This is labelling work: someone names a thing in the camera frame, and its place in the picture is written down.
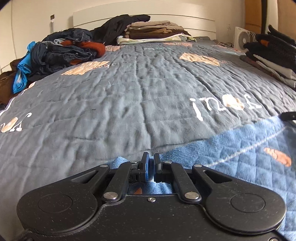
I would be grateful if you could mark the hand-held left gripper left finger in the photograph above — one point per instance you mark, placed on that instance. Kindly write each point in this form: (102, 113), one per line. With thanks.
(145, 166)

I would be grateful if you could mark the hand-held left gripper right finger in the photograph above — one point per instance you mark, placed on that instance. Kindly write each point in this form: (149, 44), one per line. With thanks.
(157, 166)

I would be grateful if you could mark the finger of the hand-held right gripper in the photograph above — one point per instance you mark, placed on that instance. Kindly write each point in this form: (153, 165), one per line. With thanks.
(289, 116)

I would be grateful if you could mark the blue quilted carrot-print blanket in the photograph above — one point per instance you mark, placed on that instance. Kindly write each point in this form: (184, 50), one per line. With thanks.
(231, 148)

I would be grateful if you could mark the stack of dark folded clothes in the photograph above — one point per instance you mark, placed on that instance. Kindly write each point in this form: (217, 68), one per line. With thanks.
(272, 51)

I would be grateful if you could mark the stack of folded brown clothes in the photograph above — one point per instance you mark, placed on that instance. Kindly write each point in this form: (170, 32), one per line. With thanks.
(148, 32)

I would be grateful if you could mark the grey quilted bedspread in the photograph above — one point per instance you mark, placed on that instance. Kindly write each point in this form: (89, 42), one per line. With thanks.
(115, 92)

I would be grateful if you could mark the white fan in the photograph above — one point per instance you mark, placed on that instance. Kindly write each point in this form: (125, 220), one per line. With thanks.
(245, 38)

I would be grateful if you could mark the rust orange garment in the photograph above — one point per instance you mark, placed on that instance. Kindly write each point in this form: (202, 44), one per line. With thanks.
(97, 48)

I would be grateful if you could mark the pile of dark jeans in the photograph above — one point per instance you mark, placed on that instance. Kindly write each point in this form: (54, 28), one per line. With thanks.
(64, 55)

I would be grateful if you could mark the white headboard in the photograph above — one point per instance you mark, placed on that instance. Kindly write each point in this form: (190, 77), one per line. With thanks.
(185, 20)

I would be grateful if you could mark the black jacket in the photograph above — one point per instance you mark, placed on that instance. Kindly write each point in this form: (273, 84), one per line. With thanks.
(115, 27)

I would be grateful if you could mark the bright blue garment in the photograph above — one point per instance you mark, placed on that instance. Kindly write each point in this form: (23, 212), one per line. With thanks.
(20, 74)

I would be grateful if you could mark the brown padded jacket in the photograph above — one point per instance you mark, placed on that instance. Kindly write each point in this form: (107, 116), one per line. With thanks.
(9, 83)

